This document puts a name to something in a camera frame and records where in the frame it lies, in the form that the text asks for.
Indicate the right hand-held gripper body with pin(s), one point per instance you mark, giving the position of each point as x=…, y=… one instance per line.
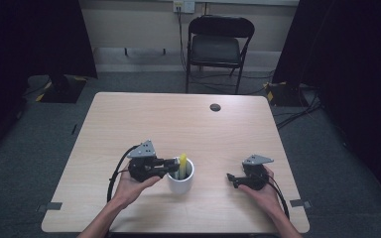
x=256, y=175

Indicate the black curtain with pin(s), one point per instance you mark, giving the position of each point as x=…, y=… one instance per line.
x=29, y=39
x=354, y=59

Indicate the black folding chair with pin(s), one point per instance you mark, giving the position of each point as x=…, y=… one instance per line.
x=215, y=49

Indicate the person's right hand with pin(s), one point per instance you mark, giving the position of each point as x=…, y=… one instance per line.
x=266, y=198

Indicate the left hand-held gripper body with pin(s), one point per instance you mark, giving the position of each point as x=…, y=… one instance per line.
x=142, y=168

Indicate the white cup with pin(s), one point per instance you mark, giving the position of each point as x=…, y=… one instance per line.
x=180, y=186

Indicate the black round table grommet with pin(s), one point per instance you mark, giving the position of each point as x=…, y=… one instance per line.
x=215, y=107

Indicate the black stand base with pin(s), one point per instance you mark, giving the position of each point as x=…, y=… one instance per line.
x=63, y=89
x=284, y=94

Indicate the yellow highlighter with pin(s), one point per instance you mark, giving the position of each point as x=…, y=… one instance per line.
x=182, y=165

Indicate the white wall socket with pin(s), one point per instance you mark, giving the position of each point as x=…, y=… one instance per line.
x=184, y=6

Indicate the person's left hand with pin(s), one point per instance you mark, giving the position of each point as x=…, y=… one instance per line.
x=130, y=191

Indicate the grey tape strip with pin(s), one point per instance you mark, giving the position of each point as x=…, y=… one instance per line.
x=50, y=207
x=300, y=203

